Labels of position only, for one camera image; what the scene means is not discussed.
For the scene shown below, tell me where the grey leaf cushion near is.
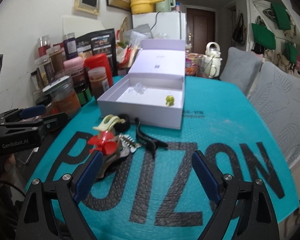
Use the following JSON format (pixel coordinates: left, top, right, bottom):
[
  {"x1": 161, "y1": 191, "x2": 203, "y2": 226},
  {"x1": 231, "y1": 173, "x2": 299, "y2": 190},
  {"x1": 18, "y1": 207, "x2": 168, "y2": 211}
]
[{"x1": 248, "y1": 62, "x2": 300, "y2": 167}]

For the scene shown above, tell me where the brown sauce jar clear lid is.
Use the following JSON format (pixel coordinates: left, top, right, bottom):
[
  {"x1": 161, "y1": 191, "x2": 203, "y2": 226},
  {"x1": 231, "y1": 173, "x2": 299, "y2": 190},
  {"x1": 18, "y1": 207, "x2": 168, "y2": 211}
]
[{"x1": 88, "y1": 67, "x2": 110, "y2": 101}]

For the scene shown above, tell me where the clear plastic hair clip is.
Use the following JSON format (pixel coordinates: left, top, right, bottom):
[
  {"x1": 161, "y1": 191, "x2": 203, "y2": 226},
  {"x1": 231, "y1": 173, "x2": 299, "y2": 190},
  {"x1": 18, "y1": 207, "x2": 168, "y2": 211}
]
[{"x1": 128, "y1": 82, "x2": 147, "y2": 95}]

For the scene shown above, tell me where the wall intercom panel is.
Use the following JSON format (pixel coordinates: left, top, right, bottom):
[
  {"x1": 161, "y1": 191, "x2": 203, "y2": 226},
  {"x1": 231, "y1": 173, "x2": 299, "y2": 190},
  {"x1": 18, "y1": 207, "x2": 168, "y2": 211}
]
[{"x1": 74, "y1": 0, "x2": 100, "y2": 15}]

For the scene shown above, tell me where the green tote bag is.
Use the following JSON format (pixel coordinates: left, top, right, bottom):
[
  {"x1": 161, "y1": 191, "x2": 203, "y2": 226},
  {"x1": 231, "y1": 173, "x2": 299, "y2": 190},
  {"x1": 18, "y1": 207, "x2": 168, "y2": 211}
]
[{"x1": 251, "y1": 23, "x2": 276, "y2": 50}]

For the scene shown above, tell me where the white comb hair clip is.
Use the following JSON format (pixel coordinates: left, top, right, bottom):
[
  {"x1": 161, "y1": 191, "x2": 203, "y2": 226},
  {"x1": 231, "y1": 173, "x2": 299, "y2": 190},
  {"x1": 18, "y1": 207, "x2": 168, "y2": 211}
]
[{"x1": 120, "y1": 134, "x2": 142, "y2": 153}]

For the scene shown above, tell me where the lilac gift box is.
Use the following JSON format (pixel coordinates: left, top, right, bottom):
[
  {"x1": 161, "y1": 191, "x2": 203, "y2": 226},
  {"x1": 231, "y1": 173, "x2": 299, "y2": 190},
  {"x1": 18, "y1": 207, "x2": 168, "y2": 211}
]
[{"x1": 97, "y1": 39, "x2": 185, "y2": 129}]

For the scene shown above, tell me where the white teapot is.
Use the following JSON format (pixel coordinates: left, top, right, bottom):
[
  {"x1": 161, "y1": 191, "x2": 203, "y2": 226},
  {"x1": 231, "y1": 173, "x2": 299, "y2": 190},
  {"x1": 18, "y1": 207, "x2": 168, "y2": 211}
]
[{"x1": 203, "y1": 42, "x2": 222, "y2": 78}]

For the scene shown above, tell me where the dark purple jar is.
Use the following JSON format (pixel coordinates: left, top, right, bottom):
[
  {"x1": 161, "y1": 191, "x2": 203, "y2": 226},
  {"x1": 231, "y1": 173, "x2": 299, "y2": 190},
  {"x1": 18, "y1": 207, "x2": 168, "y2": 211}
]
[{"x1": 63, "y1": 33, "x2": 78, "y2": 60}]

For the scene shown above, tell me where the green label black jar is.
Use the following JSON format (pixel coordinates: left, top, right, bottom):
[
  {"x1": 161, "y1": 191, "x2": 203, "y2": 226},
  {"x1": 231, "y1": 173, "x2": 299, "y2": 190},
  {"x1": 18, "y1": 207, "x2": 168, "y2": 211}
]
[{"x1": 74, "y1": 82, "x2": 92, "y2": 106}]

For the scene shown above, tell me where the red cylindrical canister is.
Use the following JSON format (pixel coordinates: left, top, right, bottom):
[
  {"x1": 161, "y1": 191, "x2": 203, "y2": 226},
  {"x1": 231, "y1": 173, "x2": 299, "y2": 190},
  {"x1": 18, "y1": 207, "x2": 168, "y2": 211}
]
[{"x1": 84, "y1": 53, "x2": 114, "y2": 87}]

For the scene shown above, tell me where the pale green kettle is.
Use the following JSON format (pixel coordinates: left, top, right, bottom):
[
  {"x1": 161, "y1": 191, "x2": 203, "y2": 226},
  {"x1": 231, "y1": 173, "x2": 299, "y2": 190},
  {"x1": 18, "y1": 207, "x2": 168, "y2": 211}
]
[{"x1": 155, "y1": 0, "x2": 176, "y2": 12}]

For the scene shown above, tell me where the cream claw hair clip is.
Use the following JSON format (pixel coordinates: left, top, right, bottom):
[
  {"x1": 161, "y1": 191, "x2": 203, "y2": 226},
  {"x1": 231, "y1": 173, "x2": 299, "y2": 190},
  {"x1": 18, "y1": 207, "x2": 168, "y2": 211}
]
[{"x1": 93, "y1": 114, "x2": 126, "y2": 132}]

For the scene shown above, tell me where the grey leaf cushion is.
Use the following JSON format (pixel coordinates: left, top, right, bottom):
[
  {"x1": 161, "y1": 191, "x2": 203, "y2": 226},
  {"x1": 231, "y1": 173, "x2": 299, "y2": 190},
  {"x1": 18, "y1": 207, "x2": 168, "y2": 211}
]
[
  {"x1": 248, "y1": 62, "x2": 300, "y2": 167},
  {"x1": 220, "y1": 47, "x2": 262, "y2": 96}
]

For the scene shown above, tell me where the white mini fridge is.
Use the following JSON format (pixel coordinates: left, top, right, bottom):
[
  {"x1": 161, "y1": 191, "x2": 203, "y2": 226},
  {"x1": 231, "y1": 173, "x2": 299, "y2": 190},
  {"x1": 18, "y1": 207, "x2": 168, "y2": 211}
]
[{"x1": 132, "y1": 11, "x2": 186, "y2": 41}]

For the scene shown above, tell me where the pink lid jar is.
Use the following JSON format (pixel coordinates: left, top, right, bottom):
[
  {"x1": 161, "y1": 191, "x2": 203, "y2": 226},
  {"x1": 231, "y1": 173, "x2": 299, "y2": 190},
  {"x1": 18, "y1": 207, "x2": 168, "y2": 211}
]
[{"x1": 63, "y1": 56, "x2": 85, "y2": 86}]

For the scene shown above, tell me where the yellow green lollipop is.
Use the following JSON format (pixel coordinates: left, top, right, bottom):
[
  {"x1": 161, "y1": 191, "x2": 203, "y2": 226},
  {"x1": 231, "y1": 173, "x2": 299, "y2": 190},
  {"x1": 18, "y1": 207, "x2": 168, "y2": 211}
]
[{"x1": 166, "y1": 95, "x2": 174, "y2": 107}]

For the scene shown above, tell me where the teal bubble mat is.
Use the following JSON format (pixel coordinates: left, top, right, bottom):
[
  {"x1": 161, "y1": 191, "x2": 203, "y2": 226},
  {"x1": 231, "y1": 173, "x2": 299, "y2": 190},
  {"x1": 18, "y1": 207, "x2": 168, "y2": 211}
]
[{"x1": 25, "y1": 75, "x2": 300, "y2": 240}]

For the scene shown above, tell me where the black banana hair clip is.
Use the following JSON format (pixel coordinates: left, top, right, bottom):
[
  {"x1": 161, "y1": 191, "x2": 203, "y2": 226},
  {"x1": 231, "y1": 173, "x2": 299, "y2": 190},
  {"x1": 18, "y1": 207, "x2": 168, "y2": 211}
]
[{"x1": 135, "y1": 118, "x2": 168, "y2": 159}]

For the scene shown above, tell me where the dark entrance door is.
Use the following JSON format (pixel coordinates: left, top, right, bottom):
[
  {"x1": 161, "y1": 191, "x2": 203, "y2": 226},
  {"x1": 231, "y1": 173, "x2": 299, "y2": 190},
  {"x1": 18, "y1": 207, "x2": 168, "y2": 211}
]
[{"x1": 186, "y1": 8, "x2": 216, "y2": 54}]

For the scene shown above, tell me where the large jar grey lid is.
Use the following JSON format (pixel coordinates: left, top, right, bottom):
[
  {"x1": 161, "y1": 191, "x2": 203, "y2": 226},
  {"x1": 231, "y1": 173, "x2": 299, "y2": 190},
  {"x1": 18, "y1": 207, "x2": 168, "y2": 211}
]
[{"x1": 43, "y1": 75, "x2": 81, "y2": 118}]

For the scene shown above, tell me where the grey leaf cushion far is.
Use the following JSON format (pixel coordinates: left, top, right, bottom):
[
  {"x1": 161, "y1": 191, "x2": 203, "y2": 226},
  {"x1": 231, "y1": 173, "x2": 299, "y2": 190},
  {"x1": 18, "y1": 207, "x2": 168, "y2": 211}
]
[{"x1": 220, "y1": 47, "x2": 262, "y2": 96}]

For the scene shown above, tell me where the yellow pot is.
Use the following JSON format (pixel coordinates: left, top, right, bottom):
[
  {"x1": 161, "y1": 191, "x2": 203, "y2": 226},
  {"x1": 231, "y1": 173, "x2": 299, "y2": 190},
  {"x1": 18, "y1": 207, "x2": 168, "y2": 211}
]
[{"x1": 130, "y1": 0, "x2": 165, "y2": 15}]

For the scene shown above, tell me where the black snack bag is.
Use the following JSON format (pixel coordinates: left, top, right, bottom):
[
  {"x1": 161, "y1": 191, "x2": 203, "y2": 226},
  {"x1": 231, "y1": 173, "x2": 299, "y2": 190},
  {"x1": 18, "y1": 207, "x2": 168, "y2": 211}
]
[{"x1": 76, "y1": 28, "x2": 118, "y2": 76}]

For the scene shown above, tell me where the red white snack bag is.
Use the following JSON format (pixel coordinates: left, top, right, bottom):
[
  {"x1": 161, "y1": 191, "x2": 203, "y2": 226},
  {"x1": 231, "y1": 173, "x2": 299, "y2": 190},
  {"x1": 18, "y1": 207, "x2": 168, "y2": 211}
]
[{"x1": 118, "y1": 46, "x2": 138, "y2": 69}]

